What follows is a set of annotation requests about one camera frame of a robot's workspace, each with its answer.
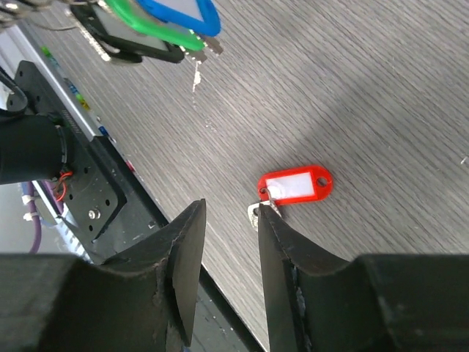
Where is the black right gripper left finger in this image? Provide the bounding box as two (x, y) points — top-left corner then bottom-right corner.
(1, 199), (207, 351)

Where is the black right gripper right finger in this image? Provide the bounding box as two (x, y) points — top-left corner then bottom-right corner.
(258, 208), (468, 351)

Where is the silver key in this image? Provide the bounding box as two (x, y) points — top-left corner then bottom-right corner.
(247, 187), (282, 232)

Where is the green key tag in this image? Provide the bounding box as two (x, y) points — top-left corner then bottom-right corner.
(99, 0), (205, 51)

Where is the large metal keyring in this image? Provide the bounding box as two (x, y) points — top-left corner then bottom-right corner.
(1, 1), (224, 65)

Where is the black key fob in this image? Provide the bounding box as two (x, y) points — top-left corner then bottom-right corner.
(67, 3), (185, 65)

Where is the blue key tag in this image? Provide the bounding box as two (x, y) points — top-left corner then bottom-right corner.
(137, 0), (221, 37)

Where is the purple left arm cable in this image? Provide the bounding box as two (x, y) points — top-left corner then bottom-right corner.
(21, 180), (65, 254)

